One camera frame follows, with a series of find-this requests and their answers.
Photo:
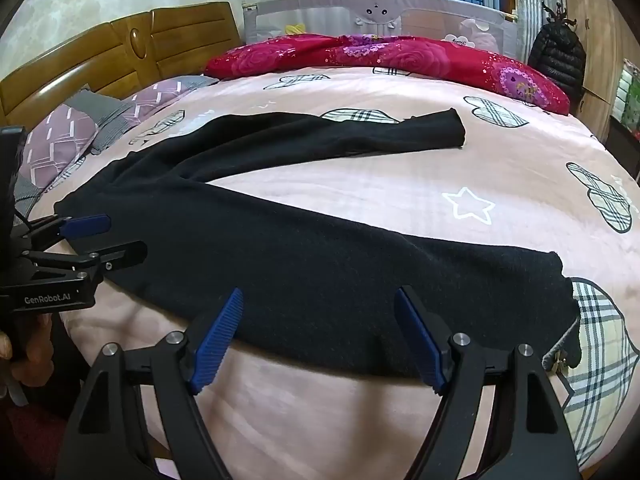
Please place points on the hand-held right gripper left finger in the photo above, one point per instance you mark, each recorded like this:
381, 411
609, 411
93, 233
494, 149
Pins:
216, 342

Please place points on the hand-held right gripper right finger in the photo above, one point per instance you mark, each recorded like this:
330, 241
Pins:
421, 342

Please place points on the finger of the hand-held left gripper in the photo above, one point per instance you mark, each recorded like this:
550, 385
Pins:
117, 255
87, 225

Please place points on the black pants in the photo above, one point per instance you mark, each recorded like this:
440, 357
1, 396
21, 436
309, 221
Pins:
300, 270

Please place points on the person's left hand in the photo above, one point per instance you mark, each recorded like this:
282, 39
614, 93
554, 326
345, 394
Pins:
37, 355

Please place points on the purple patterned pillow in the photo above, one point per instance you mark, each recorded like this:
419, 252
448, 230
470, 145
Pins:
160, 97
55, 140

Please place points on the pink heart-print bed sheet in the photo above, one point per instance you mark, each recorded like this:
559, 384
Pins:
360, 185

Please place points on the wooden headboard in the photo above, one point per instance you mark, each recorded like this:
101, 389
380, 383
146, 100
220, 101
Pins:
190, 30

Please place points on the dark cabinet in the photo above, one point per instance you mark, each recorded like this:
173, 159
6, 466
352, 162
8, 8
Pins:
625, 147

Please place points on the yellow toy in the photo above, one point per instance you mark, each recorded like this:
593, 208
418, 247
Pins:
295, 29

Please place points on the red floral quilt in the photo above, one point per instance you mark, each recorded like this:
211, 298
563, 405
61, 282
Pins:
400, 57

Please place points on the black puffer jacket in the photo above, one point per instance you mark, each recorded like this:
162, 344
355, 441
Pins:
557, 60

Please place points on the stack of green-white packets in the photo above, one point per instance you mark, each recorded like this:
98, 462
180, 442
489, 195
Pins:
629, 92

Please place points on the patterned curtain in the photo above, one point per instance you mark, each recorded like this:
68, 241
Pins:
527, 10

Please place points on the wooden wardrobe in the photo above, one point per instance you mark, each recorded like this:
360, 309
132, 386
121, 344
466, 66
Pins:
597, 35

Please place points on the grey bed guard rail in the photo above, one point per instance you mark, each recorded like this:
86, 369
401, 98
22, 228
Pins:
320, 17

